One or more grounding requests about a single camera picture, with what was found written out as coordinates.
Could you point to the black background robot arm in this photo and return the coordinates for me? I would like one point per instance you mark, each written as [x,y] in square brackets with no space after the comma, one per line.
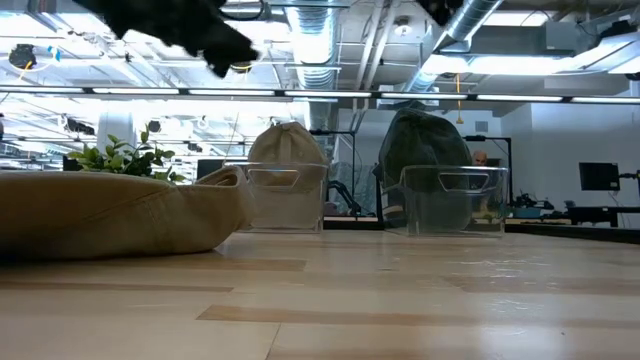
[535,201]
[345,197]

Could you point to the black aluminium table frame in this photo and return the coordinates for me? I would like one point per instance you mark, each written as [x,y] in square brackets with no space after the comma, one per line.
[575,234]

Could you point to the faded green baseball cap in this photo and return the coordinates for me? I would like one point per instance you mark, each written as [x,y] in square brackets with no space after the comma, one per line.
[425,140]

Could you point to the tan baseball cap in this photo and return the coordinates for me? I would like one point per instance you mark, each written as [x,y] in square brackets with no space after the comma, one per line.
[287,145]
[100,215]

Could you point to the black bench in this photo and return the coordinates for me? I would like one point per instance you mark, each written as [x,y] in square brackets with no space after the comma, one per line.
[600,215]

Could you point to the black computer monitor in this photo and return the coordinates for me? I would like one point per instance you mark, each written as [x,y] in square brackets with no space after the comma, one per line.
[210,169]
[600,176]

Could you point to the clear plastic bin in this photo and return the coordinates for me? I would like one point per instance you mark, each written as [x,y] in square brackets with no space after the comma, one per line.
[320,210]
[495,210]

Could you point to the small green potted plant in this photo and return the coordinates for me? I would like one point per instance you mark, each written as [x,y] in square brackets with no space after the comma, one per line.
[125,160]

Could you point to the long linear ceiling light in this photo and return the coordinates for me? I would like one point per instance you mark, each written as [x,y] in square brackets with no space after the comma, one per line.
[325,93]

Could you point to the silver round ceiling duct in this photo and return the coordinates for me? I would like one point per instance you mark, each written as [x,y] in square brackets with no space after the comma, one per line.
[470,30]
[312,40]

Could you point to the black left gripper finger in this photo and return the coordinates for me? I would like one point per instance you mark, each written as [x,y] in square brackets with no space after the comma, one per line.
[232,50]

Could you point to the person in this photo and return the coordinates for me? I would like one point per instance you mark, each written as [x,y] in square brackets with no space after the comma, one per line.
[480,159]

